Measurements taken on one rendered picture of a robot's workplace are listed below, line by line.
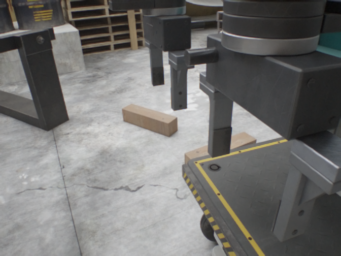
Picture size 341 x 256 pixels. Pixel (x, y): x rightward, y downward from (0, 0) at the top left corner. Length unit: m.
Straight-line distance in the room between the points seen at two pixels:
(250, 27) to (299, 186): 0.12
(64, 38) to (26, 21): 0.70
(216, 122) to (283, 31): 0.15
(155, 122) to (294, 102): 1.49
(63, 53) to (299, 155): 3.05
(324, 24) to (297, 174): 0.11
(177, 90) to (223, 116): 0.15
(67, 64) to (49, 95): 1.35
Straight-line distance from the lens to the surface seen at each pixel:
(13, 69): 3.19
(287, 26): 0.20
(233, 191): 0.79
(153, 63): 0.56
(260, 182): 0.84
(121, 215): 1.17
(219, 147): 0.33
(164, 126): 1.61
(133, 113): 1.75
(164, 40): 0.42
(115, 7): 0.44
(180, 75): 0.42
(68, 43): 3.16
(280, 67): 0.19
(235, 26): 0.20
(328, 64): 0.19
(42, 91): 1.86
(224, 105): 0.31
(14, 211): 1.38
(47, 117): 1.91
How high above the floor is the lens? 0.85
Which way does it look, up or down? 30 degrees down
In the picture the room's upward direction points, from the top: 2 degrees counter-clockwise
